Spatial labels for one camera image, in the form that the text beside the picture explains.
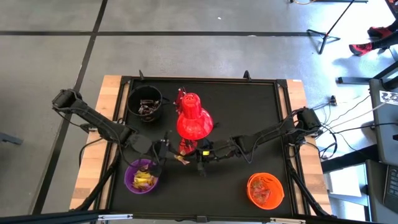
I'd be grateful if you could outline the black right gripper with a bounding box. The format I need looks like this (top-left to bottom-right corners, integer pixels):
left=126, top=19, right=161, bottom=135
left=187, top=139, right=239, bottom=178

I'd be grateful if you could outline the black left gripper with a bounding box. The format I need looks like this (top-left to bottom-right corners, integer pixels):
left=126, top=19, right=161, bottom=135
left=151, top=131, right=180, bottom=178

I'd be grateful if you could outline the red desk lamp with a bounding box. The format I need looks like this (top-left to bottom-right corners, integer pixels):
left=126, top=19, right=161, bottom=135
left=175, top=86, right=215, bottom=157

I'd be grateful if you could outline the purple plastic bucket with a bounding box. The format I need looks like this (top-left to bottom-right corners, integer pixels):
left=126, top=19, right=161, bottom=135
left=123, top=158, right=160, bottom=195

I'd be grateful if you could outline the black plastic bucket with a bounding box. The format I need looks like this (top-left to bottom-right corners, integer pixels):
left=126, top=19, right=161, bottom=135
left=127, top=85, right=171, bottom=123

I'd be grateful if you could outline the orange candy packet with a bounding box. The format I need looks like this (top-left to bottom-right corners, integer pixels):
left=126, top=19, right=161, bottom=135
left=251, top=185, right=270, bottom=202

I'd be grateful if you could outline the orange clear-wrapped candy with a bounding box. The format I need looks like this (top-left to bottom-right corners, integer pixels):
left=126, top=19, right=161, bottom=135
left=256, top=177, right=274, bottom=187

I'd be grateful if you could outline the orange plastic bucket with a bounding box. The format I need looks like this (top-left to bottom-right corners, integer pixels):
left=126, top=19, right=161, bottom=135
left=246, top=172, right=285, bottom=211

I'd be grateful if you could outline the black table mat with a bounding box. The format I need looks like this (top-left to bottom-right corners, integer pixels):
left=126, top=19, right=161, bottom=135
left=123, top=80, right=284, bottom=216

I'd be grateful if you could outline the black floor beam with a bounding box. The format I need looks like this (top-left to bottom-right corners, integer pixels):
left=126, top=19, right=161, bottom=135
left=322, top=144, right=379, bottom=174

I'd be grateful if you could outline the grey floor object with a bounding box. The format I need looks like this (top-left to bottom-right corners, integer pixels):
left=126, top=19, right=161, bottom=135
left=0, top=132, right=24, bottom=147

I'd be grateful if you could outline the black desk foot bar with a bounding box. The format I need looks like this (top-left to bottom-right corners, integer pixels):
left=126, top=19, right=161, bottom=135
left=336, top=76, right=376, bottom=85

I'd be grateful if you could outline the black tripod stand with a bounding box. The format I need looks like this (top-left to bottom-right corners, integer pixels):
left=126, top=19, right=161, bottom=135
left=306, top=0, right=355, bottom=55

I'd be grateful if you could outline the grey side cabinet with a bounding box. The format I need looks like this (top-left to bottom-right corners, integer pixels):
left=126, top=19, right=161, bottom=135
left=365, top=160, right=398, bottom=224

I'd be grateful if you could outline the grey desk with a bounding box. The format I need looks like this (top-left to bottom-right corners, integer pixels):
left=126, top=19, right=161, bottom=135
left=368, top=60, right=398, bottom=166

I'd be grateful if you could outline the person's red shoe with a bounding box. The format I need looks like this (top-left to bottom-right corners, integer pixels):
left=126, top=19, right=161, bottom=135
left=348, top=42, right=374, bottom=57
left=367, top=26, right=394, bottom=39

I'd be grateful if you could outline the black keyboard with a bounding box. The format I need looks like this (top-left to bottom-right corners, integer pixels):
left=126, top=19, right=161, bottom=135
left=382, top=164, right=398, bottom=215

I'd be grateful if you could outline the white printed label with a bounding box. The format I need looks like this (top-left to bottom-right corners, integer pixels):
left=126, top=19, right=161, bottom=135
left=378, top=90, right=398, bottom=106

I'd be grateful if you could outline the person's lower leg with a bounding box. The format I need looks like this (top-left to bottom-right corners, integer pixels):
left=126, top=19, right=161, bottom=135
left=371, top=21, right=398, bottom=50

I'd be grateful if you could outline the black aluminium table frame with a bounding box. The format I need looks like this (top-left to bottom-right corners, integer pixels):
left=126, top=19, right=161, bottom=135
left=0, top=70, right=398, bottom=224

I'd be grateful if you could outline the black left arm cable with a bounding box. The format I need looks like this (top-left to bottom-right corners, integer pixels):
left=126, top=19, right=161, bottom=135
left=78, top=136, right=108, bottom=170

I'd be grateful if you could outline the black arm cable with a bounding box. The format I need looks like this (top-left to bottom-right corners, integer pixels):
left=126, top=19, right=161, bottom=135
left=78, top=136, right=108, bottom=170
left=317, top=133, right=339, bottom=162

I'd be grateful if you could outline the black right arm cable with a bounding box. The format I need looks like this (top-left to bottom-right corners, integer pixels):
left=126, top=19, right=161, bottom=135
left=317, top=133, right=339, bottom=162

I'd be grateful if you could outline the white floor cable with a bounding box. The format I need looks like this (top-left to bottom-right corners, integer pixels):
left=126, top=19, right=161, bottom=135
left=337, top=101, right=389, bottom=126

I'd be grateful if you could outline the black floor cable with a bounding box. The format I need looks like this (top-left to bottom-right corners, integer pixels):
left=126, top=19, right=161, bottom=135
left=340, top=121, right=398, bottom=131

